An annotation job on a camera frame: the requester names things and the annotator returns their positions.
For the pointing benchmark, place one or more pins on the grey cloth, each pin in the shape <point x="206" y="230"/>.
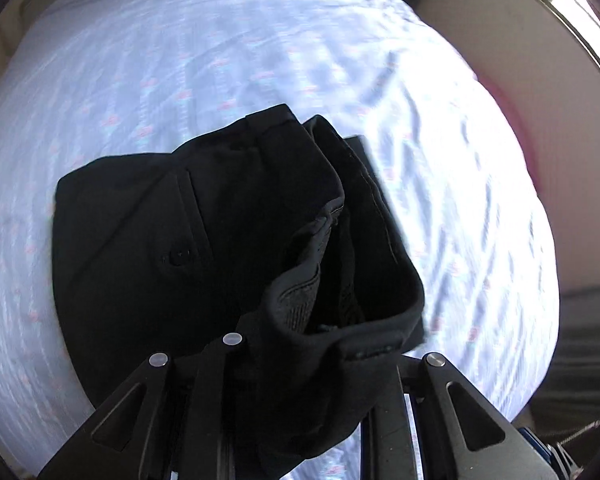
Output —
<point x="585" y="350"/>

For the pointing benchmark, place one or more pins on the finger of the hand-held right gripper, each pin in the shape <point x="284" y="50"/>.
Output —
<point x="536" y="446"/>

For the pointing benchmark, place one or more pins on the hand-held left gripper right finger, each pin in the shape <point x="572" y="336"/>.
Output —
<point x="430" y="420"/>

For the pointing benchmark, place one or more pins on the window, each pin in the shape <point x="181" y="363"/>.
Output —
<point x="575" y="15"/>

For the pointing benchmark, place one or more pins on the black pants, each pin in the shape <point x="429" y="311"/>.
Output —
<point x="205" y="240"/>

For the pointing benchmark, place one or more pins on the floral light blue bedsheet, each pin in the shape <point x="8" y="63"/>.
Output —
<point x="230" y="60"/>

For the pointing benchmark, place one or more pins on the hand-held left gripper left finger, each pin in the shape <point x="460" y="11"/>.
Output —
<point x="190" y="410"/>

